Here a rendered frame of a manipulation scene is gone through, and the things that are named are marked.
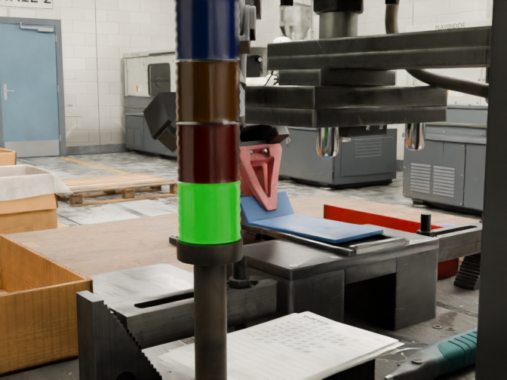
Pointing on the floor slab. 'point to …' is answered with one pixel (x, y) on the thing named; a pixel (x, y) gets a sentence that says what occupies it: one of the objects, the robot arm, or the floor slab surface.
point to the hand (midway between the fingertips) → (267, 204)
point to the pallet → (101, 183)
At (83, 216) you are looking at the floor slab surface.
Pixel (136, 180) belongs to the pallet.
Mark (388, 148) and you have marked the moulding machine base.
